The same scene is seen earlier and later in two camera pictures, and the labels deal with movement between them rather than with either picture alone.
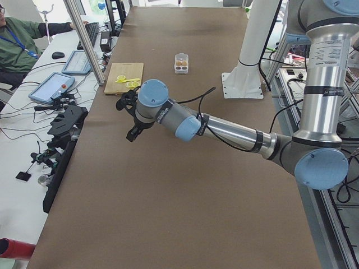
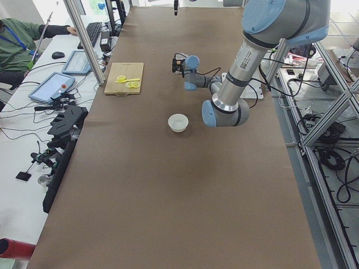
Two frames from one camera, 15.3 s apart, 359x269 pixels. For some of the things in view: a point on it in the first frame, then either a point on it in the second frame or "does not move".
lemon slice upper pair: [134, 84] does not move
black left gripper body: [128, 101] -> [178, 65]
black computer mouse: [57, 55] does not move
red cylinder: [12, 249] does not move
